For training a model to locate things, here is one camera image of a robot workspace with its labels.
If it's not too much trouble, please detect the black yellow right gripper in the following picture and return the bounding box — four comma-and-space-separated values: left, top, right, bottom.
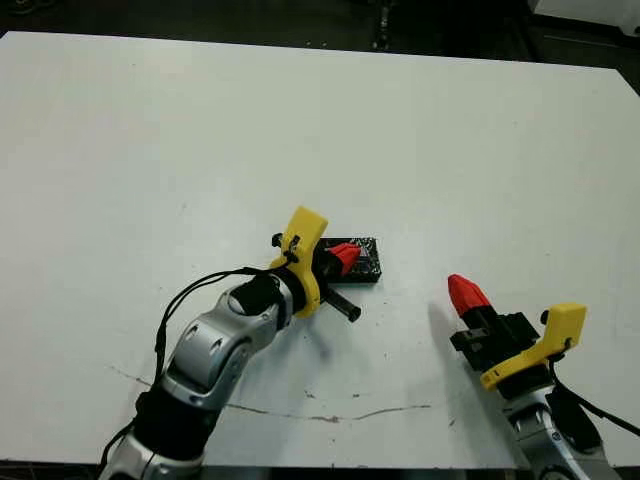
446, 273, 589, 401

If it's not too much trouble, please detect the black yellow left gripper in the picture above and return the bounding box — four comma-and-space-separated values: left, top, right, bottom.
268, 205, 362, 325

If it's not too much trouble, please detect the black glossy box lid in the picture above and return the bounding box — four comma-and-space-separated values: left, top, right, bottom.
319, 236, 385, 285

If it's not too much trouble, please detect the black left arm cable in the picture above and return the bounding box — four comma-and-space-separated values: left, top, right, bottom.
97, 267, 281, 469

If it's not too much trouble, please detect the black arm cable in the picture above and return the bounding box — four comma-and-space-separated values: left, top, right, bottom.
97, 267, 281, 469
547, 349, 640, 434

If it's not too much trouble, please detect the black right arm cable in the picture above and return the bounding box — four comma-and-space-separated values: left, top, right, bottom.
547, 349, 640, 434

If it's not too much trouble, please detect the black metal stand post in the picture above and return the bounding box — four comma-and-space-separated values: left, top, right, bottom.
372, 0, 394, 50

